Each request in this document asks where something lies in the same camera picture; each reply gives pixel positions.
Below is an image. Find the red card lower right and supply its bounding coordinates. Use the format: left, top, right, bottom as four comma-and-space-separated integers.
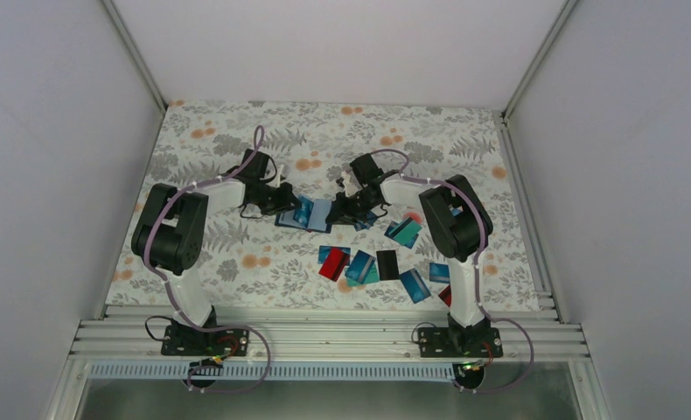
439, 285, 452, 307

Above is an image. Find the aluminium rail frame front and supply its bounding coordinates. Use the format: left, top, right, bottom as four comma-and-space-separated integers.
69, 305, 590, 362

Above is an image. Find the floral patterned table mat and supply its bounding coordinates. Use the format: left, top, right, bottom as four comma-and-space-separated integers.
134, 101, 540, 312

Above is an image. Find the blue striped card pile centre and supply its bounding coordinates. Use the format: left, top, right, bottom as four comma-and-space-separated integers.
345, 250, 378, 279

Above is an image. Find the black card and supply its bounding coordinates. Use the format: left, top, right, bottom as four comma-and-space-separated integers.
376, 249, 400, 282

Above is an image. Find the blue card with silver stripe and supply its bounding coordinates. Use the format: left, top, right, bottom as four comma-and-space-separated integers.
353, 212, 379, 231

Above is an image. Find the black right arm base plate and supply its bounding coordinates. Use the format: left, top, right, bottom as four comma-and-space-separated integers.
415, 326, 504, 359

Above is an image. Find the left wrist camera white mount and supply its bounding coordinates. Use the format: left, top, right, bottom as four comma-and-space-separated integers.
277, 165, 290, 184

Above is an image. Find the blue card with logo centre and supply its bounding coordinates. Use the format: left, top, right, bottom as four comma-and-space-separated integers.
318, 246, 332, 264

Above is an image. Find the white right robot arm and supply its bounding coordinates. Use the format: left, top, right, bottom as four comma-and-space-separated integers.
326, 154, 493, 356

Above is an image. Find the blue denim card holder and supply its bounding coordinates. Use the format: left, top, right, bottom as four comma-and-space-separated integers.
275, 194, 332, 234

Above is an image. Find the grey slotted cable duct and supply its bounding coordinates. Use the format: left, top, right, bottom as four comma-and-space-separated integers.
87, 360, 482, 382

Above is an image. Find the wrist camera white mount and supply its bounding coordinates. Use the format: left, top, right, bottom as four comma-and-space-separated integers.
277, 165, 290, 184
336, 171, 358, 196

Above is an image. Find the blue card right of pile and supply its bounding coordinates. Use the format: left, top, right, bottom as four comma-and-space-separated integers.
399, 268, 431, 304

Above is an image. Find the blue logo card front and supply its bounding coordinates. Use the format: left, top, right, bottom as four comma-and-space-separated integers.
293, 195, 314, 229

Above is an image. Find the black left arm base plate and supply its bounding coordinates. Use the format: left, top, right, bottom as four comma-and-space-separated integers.
160, 324, 249, 357

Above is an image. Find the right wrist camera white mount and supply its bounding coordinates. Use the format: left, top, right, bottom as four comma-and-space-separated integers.
336, 171, 358, 196

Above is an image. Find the blue card lower right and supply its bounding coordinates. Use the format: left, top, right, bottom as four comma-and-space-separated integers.
429, 262, 450, 284

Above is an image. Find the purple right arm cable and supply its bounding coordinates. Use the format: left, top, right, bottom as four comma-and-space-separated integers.
371, 149, 537, 396

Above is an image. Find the blue card under teal card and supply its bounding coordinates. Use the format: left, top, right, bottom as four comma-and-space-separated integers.
385, 217, 422, 249

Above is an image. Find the teal card in pile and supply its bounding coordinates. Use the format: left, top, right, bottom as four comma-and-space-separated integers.
346, 271, 380, 288

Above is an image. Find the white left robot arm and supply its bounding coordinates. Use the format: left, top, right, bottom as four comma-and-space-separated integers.
130, 149, 301, 354

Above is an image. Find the red card centre pile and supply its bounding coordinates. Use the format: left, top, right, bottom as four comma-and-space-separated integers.
318, 246, 351, 282

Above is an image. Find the teal green card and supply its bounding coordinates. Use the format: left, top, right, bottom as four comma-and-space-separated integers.
392, 218, 422, 246

